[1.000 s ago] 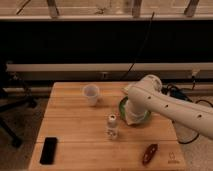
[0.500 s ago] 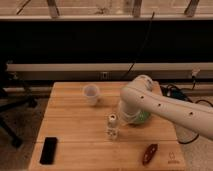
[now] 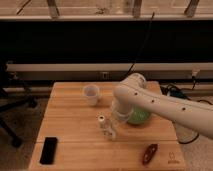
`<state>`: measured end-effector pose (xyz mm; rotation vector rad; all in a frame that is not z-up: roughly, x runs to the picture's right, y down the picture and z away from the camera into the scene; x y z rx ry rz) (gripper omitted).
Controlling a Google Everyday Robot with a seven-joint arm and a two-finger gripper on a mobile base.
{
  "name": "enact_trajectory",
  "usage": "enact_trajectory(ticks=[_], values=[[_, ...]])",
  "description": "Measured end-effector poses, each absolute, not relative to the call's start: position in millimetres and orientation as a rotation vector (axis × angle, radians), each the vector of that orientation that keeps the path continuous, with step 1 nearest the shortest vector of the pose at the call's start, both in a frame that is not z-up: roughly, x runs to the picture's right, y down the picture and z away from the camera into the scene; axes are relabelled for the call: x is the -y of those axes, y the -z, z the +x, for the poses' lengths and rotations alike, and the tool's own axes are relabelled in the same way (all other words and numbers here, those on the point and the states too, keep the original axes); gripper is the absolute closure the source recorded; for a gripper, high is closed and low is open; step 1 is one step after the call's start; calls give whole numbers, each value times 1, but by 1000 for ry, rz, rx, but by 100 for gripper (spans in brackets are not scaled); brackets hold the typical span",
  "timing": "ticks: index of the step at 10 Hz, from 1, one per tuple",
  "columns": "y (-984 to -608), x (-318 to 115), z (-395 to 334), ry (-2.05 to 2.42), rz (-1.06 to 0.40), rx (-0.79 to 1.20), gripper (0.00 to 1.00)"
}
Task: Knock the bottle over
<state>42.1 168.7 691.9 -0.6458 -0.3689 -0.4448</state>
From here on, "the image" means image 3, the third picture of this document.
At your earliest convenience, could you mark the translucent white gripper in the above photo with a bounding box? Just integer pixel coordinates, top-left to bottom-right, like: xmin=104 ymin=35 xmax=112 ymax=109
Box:
xmin=109 ymin=115 xmax=125 ymax=140

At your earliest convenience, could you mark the small clear glass bottle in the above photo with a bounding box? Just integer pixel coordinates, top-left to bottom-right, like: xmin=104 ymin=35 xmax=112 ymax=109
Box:
xmin=98 ymin=115 xmax=114 ymax=139

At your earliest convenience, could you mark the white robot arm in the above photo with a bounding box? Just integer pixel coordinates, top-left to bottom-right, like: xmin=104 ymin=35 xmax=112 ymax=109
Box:
xmin=111 ymin=73 xmax=213 ymax=139

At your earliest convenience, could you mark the green ceramic bowl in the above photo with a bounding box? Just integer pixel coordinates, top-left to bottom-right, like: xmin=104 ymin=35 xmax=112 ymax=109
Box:
xmin=127 ymin=107 xmax=150 ymax=125

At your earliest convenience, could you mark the translucent white plastic cup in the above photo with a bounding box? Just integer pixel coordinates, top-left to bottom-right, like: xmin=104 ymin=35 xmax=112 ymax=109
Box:
xmin=83 ymin=84 xmax=100 ymax=106

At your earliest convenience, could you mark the dark red chili pepper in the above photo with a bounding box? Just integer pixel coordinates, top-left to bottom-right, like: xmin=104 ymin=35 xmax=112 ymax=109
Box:
xmin=142 ymin=144 xmax=158 ymax=165

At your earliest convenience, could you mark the white baseboard heater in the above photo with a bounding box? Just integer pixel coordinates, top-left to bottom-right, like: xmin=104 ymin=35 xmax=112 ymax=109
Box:
xmin=7 ymin=62 xmax=213 ymax=81

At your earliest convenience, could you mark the black smartphone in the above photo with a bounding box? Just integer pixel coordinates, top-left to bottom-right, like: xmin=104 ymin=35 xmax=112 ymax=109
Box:
xmin=40 ymin=137 xmax=58 ymax=164

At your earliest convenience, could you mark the black office chair base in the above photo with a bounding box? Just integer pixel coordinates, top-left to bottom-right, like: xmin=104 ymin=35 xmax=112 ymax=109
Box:
xmin=0 ymin=63 xmax=38 ymax=149

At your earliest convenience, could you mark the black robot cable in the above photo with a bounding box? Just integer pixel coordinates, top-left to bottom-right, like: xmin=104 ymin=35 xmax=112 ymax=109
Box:
xmin=160 ymin=74 xmax=213 ymax=145

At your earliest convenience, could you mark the black hanging cable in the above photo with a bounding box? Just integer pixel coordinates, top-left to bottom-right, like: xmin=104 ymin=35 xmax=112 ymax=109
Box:
xmin=123 ymin=11 xmax=156 ymax=78

